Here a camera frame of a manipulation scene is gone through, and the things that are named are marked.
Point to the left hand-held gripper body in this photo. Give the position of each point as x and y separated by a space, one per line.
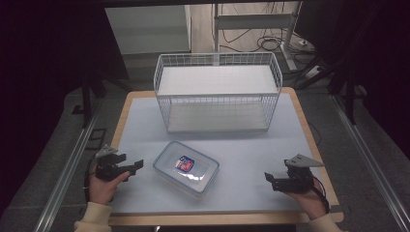
106 166

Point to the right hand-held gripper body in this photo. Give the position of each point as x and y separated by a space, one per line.
298 175

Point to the clear plastic food container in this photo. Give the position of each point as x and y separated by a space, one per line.
186 168

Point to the person's left hand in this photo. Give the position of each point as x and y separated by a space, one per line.
104 189

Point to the person's right hand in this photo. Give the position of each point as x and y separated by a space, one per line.
309 203

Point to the black stand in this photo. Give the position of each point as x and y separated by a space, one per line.
341 74
90 90

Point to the white power strip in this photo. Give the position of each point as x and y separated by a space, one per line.
313 71

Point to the white cabinet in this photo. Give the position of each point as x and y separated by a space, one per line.
148 29

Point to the white metal stand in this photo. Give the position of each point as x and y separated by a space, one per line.
257 22

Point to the metal floor rail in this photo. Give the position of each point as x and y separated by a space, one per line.
67 174
370 161

